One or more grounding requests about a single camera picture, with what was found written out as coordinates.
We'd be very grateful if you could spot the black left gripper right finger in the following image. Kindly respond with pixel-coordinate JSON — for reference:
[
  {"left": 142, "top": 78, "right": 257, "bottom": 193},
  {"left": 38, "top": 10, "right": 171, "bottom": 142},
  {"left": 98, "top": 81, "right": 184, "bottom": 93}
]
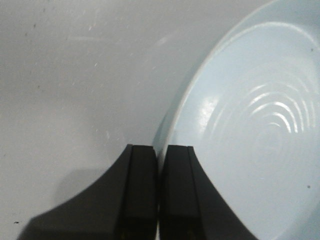
[{"left": 159, "top": 145, "right": 256, "bottom": 240}]

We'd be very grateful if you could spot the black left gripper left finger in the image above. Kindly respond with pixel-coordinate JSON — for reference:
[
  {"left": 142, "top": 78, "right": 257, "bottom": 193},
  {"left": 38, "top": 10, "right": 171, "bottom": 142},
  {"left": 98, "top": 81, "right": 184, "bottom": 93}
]
[{"left": 19, "top": 144, "right": 158, "bottom": 240}]

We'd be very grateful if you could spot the light blue round plate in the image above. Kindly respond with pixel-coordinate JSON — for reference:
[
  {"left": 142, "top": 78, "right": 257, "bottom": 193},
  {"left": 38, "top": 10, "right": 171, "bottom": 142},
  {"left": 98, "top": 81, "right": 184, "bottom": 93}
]
[{"left": 153, "top": 0, "right": 320, "bottom": 240}]

